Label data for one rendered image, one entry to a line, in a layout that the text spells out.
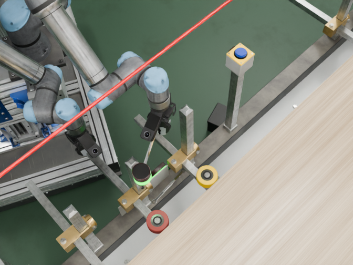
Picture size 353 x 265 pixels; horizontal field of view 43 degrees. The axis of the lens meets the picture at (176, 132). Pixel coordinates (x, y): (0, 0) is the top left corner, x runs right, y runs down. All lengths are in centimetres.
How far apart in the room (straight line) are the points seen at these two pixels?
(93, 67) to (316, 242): 95
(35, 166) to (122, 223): 90
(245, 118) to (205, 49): 119
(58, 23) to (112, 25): 198
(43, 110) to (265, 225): 86
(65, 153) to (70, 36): 129
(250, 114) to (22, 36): 101
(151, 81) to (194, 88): 157
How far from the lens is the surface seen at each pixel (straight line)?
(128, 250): 191
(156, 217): 163
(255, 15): 337
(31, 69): 163
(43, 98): 163
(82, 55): 140
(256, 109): 207
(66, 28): 139
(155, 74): 141
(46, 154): 262
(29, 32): 179
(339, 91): 195
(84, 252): 158
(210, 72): 303
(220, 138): 198
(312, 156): 178
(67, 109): 155
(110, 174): 176
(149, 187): 172
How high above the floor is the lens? 245
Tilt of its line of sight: 62 degrees down
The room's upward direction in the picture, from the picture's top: 4 degrees counter-clockwise
